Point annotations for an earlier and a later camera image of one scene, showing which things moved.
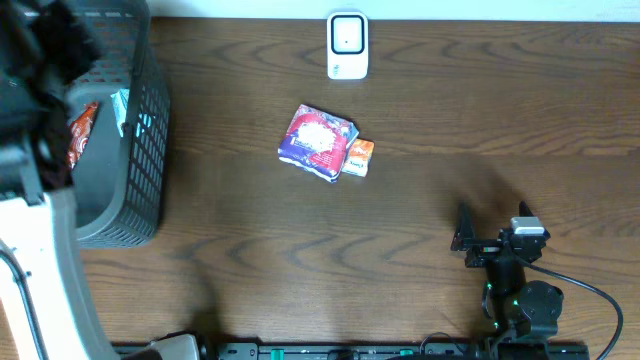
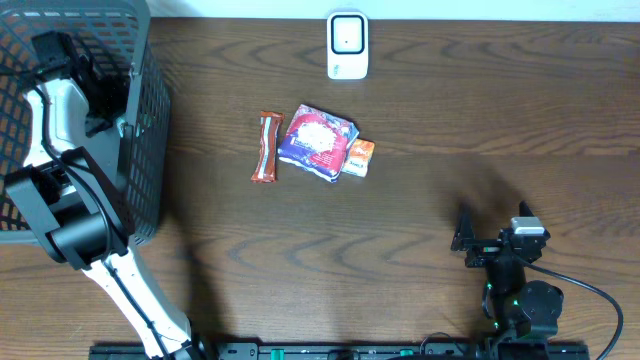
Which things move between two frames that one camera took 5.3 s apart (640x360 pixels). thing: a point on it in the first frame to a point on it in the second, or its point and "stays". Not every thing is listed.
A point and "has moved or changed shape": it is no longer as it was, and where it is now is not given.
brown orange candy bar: [79, 133] has moved or changed shape
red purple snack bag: [317, 143] stays
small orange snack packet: [359, 157] stays
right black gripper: [465, 236] stays
